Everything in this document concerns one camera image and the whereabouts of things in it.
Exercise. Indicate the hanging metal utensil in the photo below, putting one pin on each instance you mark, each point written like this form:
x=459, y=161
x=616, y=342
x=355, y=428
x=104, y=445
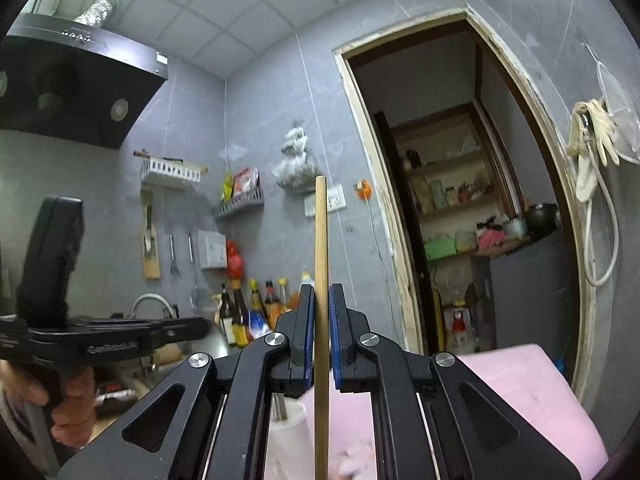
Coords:
x=174, y=255

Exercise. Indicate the foil exhaust duct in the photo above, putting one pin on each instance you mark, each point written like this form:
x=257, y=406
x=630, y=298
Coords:
x=97, y=10

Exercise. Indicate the hanging filled plastic bag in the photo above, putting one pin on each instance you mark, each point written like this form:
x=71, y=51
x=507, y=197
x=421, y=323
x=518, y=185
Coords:
x=295, y=170

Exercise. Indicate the white red container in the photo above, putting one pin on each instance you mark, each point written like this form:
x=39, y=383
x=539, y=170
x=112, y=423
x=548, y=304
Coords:
x=460, y=327

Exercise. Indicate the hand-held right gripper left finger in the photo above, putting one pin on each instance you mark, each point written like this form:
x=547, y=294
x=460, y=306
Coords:
x=308, y=345

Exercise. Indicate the row of sauce bottles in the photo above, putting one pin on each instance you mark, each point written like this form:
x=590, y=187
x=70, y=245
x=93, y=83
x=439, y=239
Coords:
x=241, y=315

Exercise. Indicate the wooden chopstick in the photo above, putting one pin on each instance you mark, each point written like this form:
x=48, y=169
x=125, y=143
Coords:
x=321, y=240

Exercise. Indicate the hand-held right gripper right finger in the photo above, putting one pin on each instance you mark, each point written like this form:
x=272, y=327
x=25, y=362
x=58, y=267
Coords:
x=336, y=345

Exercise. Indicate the cream rubber gloves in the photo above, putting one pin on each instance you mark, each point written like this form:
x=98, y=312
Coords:
x=585, y=170

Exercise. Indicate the wooden shelf unit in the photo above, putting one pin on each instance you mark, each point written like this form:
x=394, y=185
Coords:
x=450, y=162

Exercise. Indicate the dark wooden door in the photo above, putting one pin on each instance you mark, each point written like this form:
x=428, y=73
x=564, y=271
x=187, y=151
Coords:
x=405, y=220

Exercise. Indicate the white utensil holder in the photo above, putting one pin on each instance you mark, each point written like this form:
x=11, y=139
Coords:
x=292, y=445

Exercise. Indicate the white wall box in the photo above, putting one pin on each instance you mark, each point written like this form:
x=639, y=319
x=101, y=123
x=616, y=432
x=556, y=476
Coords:
x=212, y=250

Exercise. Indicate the yellow snack packet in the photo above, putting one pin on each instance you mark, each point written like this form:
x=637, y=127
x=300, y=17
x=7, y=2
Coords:
x=227, y=189

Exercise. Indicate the person's left hand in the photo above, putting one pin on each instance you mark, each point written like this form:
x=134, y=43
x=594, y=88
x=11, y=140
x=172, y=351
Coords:
x=75, y=410

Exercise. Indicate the cream door frame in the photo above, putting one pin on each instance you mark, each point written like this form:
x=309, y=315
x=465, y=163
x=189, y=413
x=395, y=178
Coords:
x=396, y=260

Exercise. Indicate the white wall rack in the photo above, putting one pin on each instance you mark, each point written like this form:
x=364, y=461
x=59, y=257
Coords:
x=170, y=170

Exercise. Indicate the black pot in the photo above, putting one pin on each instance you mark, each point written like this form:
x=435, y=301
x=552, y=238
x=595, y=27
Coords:
x=542, y=220

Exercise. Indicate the orange plug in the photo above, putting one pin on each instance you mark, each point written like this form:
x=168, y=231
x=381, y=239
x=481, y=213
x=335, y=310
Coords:
x=363, y=189

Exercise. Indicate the white wall socket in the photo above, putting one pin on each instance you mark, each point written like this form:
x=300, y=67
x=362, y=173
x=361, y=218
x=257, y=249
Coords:
x=336, y=201

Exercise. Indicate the grey cabinet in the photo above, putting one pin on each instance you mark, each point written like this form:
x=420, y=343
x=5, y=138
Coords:
x=525, y=300

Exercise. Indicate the wooden knife holder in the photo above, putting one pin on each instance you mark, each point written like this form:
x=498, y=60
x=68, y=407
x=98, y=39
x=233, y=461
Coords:
x=151, y=265

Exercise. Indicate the metal pot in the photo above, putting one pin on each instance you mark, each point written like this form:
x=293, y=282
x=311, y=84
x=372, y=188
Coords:
x=515, y=229

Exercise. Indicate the metal faucet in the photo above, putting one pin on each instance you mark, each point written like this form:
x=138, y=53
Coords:
x=150, y=300

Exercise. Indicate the pink table cloth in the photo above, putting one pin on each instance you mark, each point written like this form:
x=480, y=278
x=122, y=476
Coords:
x=525, y=400

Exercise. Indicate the grey wall shelf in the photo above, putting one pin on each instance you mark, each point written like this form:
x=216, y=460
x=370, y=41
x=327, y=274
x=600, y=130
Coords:
x=237, y=206

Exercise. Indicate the green jar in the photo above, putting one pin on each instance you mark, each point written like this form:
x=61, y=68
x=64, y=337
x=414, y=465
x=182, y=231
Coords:
x=438, y=195

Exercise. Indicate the red plastic bag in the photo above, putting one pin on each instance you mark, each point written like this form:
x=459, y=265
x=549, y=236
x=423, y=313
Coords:
x=235, y=262

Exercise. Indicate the clear plastic bag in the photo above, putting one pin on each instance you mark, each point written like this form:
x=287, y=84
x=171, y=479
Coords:
x=625, y=110

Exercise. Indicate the pink cloth bundle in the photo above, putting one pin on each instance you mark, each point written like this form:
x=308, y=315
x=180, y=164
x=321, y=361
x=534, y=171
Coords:
x=491, y=239

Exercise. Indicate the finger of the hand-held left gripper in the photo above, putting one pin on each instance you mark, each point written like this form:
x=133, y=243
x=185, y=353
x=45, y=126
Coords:
x=185, y=330

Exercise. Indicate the black range hood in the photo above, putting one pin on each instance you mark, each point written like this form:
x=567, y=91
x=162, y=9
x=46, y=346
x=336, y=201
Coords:
x=75, y=85

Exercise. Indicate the green box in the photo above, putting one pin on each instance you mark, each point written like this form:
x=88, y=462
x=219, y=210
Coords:
x=440, y=249

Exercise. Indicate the hanging metal ladle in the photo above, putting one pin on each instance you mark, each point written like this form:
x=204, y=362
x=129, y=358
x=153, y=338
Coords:
x=191, y=255

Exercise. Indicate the red snack packet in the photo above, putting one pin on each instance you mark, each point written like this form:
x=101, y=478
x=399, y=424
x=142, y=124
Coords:
x=245, y=180

